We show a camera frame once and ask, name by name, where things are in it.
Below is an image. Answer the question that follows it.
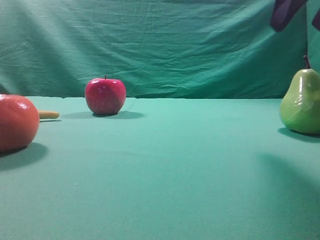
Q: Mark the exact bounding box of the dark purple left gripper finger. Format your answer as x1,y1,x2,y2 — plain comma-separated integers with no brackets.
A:
269,0,307,32

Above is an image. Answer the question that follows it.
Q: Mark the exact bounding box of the orange tangerine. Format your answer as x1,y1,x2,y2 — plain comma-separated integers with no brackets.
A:
0,94,40,153

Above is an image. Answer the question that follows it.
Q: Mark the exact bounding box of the yellow banana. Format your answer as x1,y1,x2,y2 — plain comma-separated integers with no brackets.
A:
38,110,60,119

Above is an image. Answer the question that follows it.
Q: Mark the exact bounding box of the green backdrop cloth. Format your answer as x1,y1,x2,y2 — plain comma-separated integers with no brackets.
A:
0,0,320,99

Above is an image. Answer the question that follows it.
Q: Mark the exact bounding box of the green tablecloth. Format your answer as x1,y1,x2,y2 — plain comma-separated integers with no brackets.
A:
0,96,320,240

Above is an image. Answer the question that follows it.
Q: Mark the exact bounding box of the red apple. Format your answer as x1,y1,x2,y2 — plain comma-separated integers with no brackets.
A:
84,75,126,115

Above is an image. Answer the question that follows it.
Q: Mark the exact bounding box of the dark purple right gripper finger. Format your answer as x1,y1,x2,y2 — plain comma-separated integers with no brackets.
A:
311,9,320,28

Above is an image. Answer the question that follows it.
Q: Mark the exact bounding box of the green pear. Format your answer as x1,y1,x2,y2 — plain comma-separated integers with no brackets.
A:
279,55,320,135

